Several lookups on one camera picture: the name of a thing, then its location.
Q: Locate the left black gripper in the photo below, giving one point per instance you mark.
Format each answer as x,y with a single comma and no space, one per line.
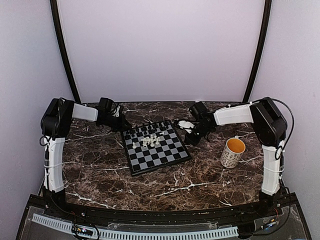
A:
121,126

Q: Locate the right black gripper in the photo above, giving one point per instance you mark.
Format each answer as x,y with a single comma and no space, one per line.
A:
193,141

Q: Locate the black grey chessboard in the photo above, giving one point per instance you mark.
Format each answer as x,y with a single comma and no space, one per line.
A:
170,150

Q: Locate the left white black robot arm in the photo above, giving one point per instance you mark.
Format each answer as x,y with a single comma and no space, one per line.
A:
55,125

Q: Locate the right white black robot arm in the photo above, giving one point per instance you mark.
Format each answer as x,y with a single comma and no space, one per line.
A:
268,123

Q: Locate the white chess piece pile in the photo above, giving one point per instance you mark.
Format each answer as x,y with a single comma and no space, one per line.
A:
151,141

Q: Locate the white patterned mug yellow inside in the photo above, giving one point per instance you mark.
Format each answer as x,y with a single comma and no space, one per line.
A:
232,152

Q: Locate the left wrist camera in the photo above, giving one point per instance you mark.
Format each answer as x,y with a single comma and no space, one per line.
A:
118,111

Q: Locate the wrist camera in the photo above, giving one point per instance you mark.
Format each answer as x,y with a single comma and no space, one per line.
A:
184,124
118,111

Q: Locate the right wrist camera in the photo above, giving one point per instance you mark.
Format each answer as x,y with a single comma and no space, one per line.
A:
184,124

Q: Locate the left black frame post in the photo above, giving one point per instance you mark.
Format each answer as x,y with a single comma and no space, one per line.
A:
63,50

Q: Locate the black frame post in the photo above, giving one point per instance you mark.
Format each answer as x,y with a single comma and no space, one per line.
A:
63,50
259,50

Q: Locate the black front rail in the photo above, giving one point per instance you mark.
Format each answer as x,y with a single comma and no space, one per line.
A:
237,215

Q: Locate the white slotted cable duct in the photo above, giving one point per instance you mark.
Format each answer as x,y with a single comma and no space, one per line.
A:
91,233

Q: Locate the right black frame post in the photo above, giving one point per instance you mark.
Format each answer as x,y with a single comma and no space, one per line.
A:
259,50

